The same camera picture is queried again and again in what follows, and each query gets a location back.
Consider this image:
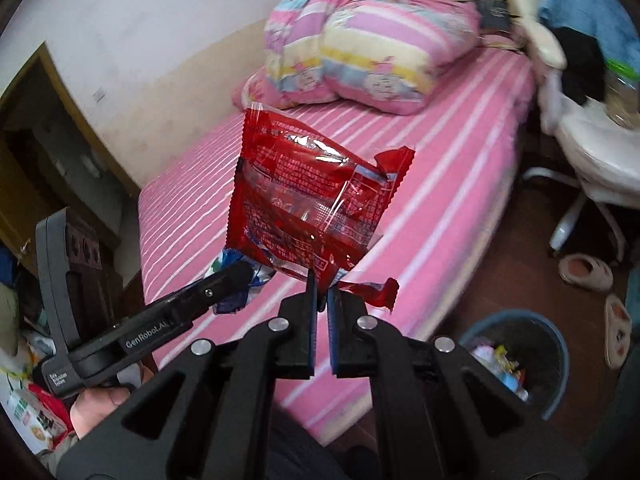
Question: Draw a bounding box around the pink white striped bed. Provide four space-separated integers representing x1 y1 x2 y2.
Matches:
136 0 536 446

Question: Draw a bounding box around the beige slipper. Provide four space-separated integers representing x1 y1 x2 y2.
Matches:
604 294 632 370
559 254 613 292

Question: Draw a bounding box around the person's left hand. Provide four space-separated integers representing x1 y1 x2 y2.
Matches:
70 387 131 439

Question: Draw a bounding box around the blue cloth on chair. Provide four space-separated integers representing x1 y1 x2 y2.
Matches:
538 0 639 74

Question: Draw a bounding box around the green lidded plastic jar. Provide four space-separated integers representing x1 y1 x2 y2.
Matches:
604 58 639 130

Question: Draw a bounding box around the folded cartoon sheep quilt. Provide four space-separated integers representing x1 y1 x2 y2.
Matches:
262 0 480 115

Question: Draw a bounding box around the pink floral bolster pillow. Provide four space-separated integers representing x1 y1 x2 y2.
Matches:
231 67 297 110

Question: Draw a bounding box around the red snack bag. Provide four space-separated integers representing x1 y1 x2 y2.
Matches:
224 103 416 309

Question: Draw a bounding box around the white office chair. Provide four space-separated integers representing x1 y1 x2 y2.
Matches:
511 0 639 262

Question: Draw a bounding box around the brown wooden door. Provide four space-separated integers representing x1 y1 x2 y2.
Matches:
1 46 141 283

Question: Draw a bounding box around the blue trash bin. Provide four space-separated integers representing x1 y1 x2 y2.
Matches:
459 309 570 419

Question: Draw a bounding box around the blue white wrapper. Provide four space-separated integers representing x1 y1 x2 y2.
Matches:
203 248 276 315

